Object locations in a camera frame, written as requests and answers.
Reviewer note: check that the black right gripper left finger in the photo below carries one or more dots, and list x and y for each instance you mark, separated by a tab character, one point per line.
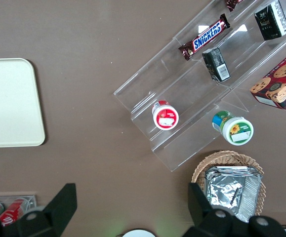
56	209

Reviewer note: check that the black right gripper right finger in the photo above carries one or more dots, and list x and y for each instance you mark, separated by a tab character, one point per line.
202	212

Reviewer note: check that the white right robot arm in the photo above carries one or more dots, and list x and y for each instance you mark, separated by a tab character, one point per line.
138	234

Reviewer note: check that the light wicker basket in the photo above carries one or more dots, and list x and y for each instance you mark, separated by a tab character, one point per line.
231	158

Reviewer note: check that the cream rectangular tray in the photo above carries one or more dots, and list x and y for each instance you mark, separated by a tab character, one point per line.
9	103

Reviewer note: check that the clear acrylic bottle rack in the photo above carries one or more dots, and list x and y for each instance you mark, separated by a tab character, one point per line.
32	200

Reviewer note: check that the foil wrapped package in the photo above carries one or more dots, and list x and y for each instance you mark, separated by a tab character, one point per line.
231	168
226	190

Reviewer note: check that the red cola bottle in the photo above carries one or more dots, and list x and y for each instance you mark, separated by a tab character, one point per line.
12	212

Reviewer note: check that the green lid yogurt cup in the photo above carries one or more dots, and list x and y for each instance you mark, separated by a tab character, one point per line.
236	129

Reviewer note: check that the red lid yogurt cup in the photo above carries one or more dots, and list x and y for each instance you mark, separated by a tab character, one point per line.
165	117

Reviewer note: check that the clear acrylic stepped shelf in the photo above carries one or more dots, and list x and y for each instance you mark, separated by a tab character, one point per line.
172	74

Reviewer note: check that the small black carton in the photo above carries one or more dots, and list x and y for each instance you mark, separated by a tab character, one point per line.
216	64
271	22

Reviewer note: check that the red plaid cookie box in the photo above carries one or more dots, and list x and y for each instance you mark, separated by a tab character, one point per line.
281	84

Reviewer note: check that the Snickers chocolate bar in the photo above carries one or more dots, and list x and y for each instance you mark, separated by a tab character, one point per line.
207	37
232	3

